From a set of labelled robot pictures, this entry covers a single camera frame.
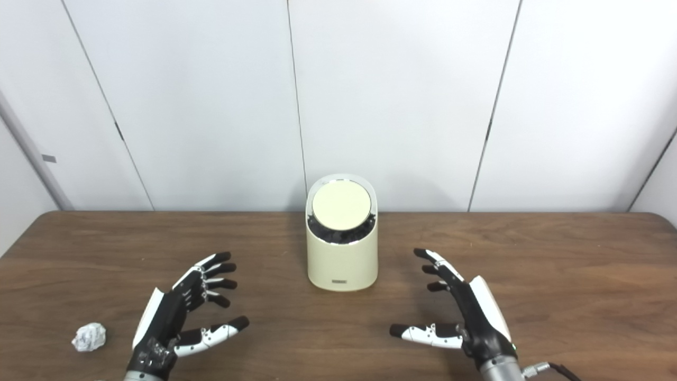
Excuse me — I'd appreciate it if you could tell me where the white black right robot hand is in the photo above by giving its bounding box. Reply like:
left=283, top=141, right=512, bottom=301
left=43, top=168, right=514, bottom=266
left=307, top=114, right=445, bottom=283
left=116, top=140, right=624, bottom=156
left=390, top=248, right=518, bottom=371

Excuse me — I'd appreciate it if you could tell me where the white paper ball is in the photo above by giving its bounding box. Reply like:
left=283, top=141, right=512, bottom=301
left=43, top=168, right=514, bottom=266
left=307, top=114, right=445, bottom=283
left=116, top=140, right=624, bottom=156
left=71, top=322, right=107, bottom=352

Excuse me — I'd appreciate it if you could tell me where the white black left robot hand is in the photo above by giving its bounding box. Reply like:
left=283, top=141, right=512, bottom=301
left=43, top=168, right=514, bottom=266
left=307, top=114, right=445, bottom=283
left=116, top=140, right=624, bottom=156
left=126, top=251, right=250, bottom=379

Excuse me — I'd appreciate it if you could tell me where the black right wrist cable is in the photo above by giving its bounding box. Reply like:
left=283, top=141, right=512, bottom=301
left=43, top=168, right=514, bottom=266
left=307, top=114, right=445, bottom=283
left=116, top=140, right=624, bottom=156
left=521, top=361, right=582, bottom=381

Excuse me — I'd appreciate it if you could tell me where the black bin liner bag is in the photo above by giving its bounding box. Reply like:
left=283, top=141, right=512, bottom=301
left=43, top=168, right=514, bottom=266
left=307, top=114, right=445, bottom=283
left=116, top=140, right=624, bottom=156
left=307, top=209, right=377, bottom=244

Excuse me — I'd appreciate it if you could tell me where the round cream bin lid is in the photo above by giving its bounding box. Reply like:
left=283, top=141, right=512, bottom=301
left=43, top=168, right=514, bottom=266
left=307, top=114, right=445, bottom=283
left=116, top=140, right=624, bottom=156
left=312, top=180, right=372, bottom=231

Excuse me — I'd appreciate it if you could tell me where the cream-colored desktop trash bin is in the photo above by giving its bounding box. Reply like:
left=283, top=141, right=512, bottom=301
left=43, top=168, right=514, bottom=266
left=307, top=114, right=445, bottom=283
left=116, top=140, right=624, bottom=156
left=306, top=174, right=379, bottom=292

